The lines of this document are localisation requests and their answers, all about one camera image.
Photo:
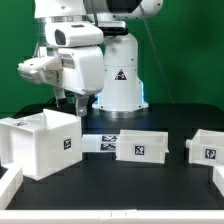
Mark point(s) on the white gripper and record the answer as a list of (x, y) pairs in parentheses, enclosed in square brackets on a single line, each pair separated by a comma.
[(86, 77)]

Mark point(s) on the large white drawer housing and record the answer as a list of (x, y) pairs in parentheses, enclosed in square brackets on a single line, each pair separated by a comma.
[(42, 144)]

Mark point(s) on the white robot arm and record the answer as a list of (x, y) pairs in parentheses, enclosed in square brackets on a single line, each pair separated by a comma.
[(74, 24)]

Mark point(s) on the white drawer box middle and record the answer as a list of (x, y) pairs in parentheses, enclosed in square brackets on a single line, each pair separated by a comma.
[(142, 146)]

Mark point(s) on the white drawer box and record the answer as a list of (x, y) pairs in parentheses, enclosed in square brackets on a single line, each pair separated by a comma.
[(142, 146), (206, 148)]

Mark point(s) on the white drawer box right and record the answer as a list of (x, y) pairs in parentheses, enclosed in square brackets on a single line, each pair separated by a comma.
[(206, 148)]

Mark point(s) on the flat white marker plate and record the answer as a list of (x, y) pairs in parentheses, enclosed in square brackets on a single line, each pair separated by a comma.
[(99, 143)]

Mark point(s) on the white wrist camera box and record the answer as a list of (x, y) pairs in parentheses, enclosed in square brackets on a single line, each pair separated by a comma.
[(35, 69)]

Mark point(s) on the black camera on stand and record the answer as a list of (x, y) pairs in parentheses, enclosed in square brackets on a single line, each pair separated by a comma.
[(113, 28)]

